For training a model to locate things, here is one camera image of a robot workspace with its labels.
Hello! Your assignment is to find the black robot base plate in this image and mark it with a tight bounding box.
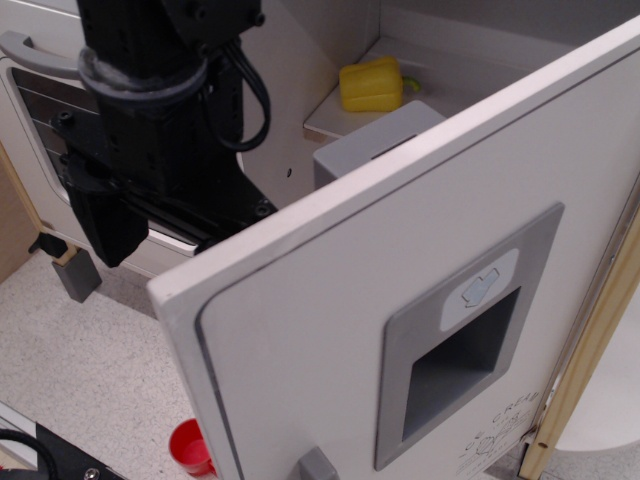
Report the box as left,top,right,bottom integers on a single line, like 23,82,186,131
0,422,121,480

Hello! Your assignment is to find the white toy oven door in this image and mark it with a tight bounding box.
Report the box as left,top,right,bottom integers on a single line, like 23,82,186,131
0,54,201,279

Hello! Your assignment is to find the grey kitchen leg block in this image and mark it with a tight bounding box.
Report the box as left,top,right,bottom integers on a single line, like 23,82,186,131
52,250,102,303

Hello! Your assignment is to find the yellow toy bell pepper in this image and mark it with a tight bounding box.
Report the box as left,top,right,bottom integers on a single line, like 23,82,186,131
339,55,422,113

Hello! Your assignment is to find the white toy fridge door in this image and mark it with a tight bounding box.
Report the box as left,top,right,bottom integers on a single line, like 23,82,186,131
149,18,639,479

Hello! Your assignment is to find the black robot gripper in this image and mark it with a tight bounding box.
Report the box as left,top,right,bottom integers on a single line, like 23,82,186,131
51,75,277,268

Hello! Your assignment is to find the red plastic cup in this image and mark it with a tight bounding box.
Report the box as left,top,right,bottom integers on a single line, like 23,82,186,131
168,418,217,477

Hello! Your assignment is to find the grey ice dispenser box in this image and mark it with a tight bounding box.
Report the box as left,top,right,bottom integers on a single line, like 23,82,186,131
313,101,446,190

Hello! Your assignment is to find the wooden fridge side frame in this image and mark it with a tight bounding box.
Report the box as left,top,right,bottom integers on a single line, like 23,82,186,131
517,182,639,479

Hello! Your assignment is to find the wooden panel at left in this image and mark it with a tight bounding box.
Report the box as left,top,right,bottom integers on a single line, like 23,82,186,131
1,146,41,282

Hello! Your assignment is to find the black cable on base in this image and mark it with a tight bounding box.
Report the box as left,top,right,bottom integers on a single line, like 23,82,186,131
0,428,66,480

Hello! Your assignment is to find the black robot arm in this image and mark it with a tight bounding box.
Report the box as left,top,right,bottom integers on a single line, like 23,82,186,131
51,1,275,267

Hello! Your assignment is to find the grey oven door handle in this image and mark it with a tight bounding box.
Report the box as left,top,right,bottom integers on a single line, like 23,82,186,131
1,31,80,81

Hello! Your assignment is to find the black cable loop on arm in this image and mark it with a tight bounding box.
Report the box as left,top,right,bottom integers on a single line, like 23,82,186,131
202,39,272,152

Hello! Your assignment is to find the grey fridge door handle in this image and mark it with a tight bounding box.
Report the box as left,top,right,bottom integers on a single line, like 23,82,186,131
298,447,340,480

